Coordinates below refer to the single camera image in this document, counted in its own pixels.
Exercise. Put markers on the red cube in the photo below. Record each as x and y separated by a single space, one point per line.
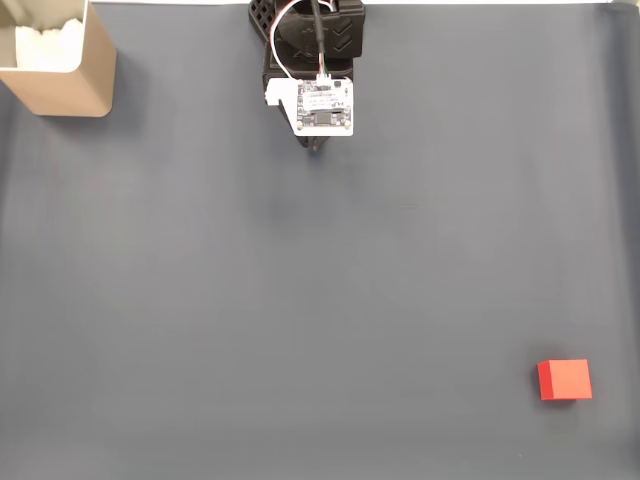
567 379

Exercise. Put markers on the dark grey table mat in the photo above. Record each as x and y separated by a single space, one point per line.
300 300

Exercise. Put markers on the beige rounded box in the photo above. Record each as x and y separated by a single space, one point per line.
75 92

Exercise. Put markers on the white camera circuit board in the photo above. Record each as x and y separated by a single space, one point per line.
325 107

